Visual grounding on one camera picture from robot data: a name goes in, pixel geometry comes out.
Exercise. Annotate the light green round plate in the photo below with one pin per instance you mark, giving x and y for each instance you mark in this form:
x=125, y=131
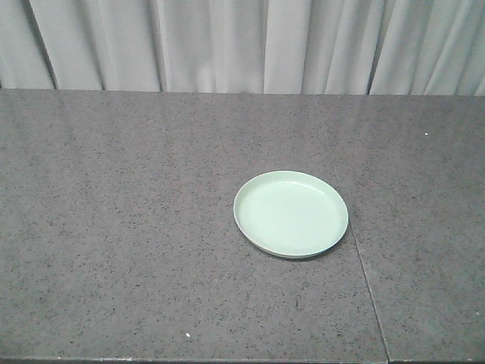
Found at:
x=290, y=214

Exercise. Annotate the white pleated curtain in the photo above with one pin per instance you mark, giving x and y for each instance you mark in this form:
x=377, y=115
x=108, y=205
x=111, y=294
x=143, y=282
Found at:
x=273, y=47

